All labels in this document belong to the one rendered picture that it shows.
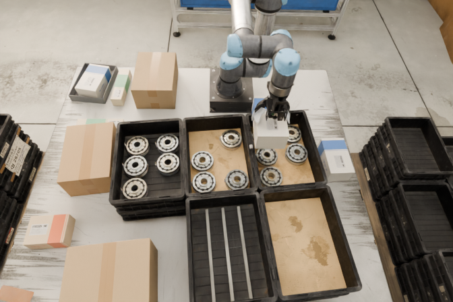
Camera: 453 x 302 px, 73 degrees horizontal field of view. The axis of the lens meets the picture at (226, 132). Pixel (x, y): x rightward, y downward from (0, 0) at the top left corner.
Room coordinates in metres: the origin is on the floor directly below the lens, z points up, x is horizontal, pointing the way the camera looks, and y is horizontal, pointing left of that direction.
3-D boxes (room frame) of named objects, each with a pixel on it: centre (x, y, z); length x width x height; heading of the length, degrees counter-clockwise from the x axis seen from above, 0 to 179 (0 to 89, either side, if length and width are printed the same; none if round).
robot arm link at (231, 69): (1.19, -0.01, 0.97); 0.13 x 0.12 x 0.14; 94
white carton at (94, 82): (1.20, 0.79, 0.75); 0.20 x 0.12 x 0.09; 174
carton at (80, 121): (0.90, 0.67, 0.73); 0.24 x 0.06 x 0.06; 95
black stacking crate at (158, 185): (0.63, 0.33, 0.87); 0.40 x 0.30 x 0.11; 10
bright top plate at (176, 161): (0.65, 0.25, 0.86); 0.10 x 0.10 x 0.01
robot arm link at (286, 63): (0.72, -0.17, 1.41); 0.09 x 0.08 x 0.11; 4
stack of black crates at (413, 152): (1.03, -1.16, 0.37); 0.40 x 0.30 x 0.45; 4
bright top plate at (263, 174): (0.61, -0.21, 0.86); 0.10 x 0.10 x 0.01
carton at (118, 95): (1.20, 0.64, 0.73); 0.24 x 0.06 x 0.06; 2
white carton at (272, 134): (0.74, -0.17, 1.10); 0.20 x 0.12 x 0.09; 4
